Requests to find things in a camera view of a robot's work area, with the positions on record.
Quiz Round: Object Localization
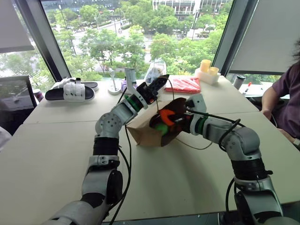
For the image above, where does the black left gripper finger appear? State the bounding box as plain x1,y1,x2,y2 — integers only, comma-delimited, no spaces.
153,78,169,94
150,74,170,90

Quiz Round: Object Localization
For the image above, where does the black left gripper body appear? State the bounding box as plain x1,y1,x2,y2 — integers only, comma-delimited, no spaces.
136,82,158,104

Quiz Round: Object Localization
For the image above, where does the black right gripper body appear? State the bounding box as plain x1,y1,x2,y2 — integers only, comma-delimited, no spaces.
174,113,191,133

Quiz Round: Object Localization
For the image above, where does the brown paper bag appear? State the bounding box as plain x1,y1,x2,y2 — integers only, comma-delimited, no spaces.
126,78,213,150

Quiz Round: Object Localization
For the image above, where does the clear plastic bag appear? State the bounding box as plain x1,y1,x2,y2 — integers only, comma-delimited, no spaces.
144,61,167,83

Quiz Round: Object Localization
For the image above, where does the green plush toy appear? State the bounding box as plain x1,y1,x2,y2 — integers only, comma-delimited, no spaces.
153,123,169,136

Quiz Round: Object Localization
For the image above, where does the red folded plastic bag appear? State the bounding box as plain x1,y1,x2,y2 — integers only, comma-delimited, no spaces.
164,76,202,94

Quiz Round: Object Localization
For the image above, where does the clear glass stand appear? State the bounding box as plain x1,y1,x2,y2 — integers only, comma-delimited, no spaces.
107,69,121,95

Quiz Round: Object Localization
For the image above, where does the white plastic tray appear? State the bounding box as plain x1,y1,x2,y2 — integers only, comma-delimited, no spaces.
195,70,221,85

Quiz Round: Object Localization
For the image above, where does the tall yellow cup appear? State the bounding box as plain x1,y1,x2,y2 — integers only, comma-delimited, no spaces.
200,59,211,73

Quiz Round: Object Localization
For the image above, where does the black and white slipper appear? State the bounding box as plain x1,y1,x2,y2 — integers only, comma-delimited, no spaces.
52,76,99,91
45,82,96,102

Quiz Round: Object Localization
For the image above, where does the grey tumbler with lid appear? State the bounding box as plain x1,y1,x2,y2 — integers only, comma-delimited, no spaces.
233,75,246,91

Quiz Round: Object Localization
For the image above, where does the pink cup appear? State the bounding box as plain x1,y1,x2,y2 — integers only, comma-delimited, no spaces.
32,88,45,103

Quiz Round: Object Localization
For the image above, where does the person in purple shirt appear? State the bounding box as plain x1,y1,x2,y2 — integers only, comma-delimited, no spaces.
261,35,300,152

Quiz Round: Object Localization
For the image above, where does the grey roller blind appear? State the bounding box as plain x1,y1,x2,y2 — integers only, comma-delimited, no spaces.
228,0,300,75
0,0,35,54

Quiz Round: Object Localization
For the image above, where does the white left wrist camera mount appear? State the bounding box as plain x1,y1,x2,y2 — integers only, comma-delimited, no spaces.
124,67,150,110

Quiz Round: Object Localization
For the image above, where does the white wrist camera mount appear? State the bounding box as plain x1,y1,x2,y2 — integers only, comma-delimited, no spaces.
186,93,207,118
124,67,150,110

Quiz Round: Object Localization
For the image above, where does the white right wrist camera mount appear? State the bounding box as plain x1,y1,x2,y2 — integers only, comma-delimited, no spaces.
186,93,207,118

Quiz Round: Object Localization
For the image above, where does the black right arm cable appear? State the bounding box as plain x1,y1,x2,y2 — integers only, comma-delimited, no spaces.
186,108,242,218

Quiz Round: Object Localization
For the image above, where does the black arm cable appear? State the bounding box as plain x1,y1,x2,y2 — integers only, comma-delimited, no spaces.
108,90,132,225
186,108,242,218

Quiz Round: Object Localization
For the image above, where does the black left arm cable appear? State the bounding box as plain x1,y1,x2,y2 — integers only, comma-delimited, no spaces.
108,90,132,225

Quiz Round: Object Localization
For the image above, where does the dark window frame pillar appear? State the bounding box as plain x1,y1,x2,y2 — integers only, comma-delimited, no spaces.
14,0,71,83
212,0,258,76

